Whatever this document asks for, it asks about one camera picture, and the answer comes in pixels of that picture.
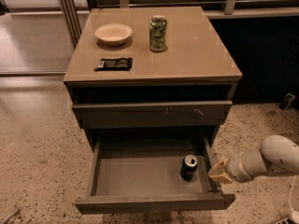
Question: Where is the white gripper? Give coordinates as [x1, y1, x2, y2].
[208, 150, 256, 184]

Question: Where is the dark blue pepsi can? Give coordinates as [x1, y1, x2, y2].
[180, 155, 198, 181]

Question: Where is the closed grey top drawer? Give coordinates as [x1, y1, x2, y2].
[73, 101, 232, 129]

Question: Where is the white paper bowl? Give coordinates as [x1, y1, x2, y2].
[94, 23, 133, 46]

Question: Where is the metal rod on floor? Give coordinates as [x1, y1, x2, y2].
[0, 208, 20, 224]

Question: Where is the open grey middle drawer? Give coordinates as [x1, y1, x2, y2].
[75, 137, 235, 215]

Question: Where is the grey drawer cabinet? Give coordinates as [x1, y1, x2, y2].
[63, 6, 243, 216]

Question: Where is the white cable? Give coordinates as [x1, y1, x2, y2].
[287, 175, 299, 224]

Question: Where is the black snack packet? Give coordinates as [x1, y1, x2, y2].
[94, 58, 133, 71]

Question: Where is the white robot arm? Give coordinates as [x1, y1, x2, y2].
[208, 135, 299, 184]

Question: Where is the green soda can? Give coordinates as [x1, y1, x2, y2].
[149, 15, 167, 52]

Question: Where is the small black floor object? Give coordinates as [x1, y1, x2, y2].
[279, 93, 296, 110]

